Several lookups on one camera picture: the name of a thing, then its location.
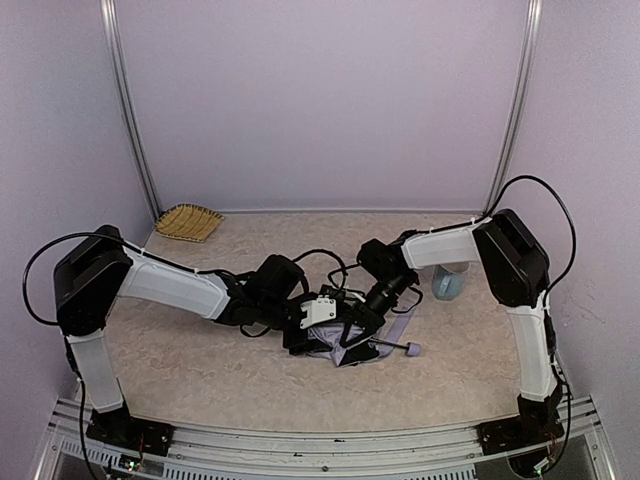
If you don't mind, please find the lavender folding umbrella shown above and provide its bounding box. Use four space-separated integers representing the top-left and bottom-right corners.
306 307 421 368

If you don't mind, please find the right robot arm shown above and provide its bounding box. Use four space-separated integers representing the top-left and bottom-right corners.
340 206 563 428

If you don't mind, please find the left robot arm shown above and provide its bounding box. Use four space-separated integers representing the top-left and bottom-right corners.
21 225 318 419

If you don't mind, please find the light blue mug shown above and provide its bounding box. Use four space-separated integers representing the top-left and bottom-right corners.
431 262 470 301

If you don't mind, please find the yellow woven mat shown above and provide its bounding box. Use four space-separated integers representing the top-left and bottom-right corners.
154 203 224 243

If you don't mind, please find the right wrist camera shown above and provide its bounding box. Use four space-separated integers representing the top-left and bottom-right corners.
319 284 365 303

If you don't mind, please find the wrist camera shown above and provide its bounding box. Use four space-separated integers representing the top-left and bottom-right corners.
319 284 365 303
299 296 337 329

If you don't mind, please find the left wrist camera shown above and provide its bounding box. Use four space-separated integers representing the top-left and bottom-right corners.
299 296 337 329

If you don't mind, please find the front aluminium rail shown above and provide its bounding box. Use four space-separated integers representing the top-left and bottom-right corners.
27 397 620 479

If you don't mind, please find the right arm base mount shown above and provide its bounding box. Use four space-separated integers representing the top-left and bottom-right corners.
476 416 564 456

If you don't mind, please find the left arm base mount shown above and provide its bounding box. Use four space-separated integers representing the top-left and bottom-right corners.
86 417 174 457

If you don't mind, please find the right aluminium frame post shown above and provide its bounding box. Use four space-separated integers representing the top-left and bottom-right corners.
483 0 544 213

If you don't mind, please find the aluminium frame post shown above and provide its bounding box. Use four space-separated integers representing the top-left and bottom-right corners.
483 0 544 213
99 0 163 221

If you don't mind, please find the left aluminium frame post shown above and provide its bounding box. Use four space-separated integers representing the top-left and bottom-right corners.
99 0 163 221

